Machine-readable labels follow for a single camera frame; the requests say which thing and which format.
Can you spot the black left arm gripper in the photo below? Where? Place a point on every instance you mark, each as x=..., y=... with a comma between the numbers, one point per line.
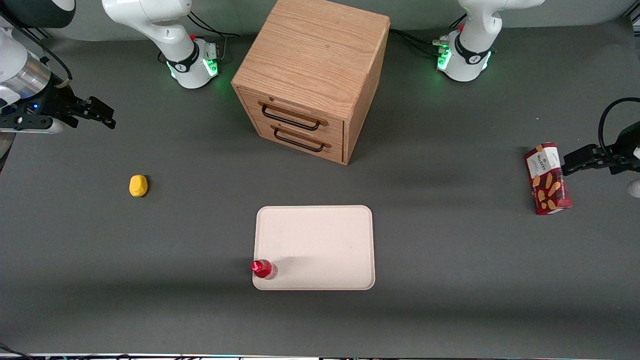
x=624, y=146

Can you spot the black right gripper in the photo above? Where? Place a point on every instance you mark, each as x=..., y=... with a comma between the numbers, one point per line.
x=59, y=101

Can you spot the red coke bottle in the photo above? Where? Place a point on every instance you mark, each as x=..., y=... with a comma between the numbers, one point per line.
x=263, y=269

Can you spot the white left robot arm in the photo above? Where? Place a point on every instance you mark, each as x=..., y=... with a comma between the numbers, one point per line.
x=472, y=45

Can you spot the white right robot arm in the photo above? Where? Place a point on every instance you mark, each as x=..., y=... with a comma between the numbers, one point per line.
x=170, y=40

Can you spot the beige plastic tray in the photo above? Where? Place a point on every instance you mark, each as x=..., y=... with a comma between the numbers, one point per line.
x=320, y=245

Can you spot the red cookie box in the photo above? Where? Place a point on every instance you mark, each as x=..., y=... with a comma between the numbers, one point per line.
x=547, y=180

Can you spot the yellow lemon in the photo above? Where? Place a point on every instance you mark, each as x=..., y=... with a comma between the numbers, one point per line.
x=138, y=186

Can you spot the wooden drawer front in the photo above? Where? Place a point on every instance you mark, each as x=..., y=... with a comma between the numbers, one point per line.
x=305, y=145
x=295, y=112

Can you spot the wooden drawer cabinet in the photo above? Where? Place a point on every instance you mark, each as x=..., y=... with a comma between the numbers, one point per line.
x=310, y=65

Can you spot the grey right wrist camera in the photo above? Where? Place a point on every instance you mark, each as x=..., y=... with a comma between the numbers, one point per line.
x=30, y=125

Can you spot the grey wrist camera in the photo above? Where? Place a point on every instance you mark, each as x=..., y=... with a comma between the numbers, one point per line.
x=635, y=188
x=30, y=125

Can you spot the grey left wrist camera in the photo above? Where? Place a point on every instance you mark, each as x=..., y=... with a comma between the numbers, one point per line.
x=635, y=188

